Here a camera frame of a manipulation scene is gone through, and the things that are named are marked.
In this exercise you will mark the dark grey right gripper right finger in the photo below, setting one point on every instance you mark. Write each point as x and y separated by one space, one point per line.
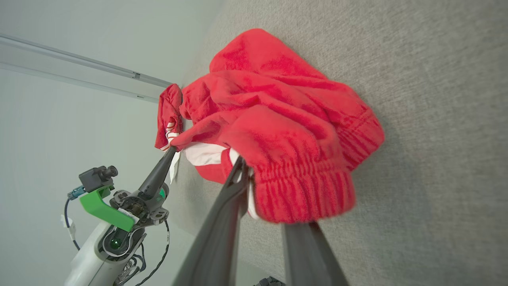
309 262

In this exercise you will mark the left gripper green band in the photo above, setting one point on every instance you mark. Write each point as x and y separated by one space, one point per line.
103 208

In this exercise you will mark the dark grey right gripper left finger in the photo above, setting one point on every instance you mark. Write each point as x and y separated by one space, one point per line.
218 246

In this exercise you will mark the red shorts with white stripe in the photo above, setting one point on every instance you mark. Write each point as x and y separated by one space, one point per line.
278 119

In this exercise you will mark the grey fabric sofa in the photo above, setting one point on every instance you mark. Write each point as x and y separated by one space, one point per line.
436 119

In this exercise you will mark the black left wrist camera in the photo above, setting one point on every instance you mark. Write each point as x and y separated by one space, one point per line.
93 178

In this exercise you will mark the teal left camera connector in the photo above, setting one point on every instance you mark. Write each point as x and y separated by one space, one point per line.
76 192

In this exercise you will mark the grey wall rail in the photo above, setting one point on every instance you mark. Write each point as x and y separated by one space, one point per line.
79 75

